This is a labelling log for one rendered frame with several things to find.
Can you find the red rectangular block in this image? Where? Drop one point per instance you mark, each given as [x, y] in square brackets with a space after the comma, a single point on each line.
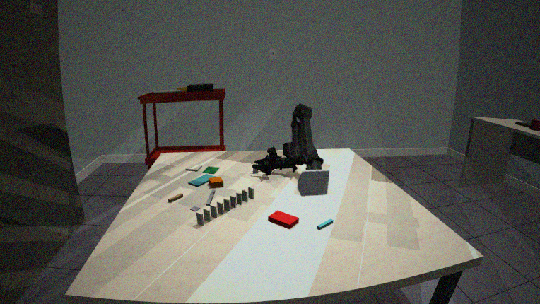
[282, 219]

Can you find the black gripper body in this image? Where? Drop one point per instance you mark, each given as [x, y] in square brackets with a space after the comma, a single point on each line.
[269, 166]

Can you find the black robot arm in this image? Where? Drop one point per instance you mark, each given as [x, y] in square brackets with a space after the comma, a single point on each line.
[301, 151]

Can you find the orange block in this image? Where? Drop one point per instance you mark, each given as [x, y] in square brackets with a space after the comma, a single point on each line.
[215, 182]

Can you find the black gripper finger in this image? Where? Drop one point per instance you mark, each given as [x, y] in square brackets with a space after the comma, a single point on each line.
[262, 160]
[260, 167]

